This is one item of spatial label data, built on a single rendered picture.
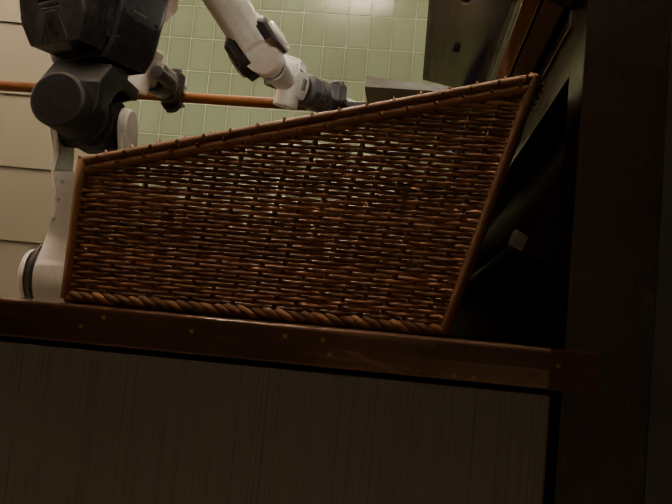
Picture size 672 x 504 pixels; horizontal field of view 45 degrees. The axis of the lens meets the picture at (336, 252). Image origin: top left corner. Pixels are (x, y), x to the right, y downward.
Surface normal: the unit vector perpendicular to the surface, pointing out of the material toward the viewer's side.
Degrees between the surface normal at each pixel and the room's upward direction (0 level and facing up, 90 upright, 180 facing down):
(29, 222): 90
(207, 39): 90
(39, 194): 90
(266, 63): 130
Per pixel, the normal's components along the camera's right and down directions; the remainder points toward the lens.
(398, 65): -0.08, -0.10
